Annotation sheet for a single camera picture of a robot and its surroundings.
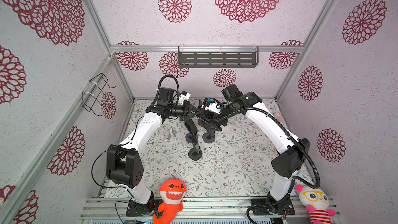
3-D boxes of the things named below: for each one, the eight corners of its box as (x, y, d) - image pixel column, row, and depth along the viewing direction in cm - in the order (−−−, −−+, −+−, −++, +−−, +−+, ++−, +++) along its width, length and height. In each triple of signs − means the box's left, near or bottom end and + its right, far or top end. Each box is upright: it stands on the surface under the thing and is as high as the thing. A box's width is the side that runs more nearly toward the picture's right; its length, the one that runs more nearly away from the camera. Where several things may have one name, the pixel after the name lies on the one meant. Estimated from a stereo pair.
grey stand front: (187, 157, 92) (187, 153, 88) (191, 150, 95) (191, 146, 91) (199, 162, 90) (199, 158, 86) (202, 155, 93) (202, 150, 89)
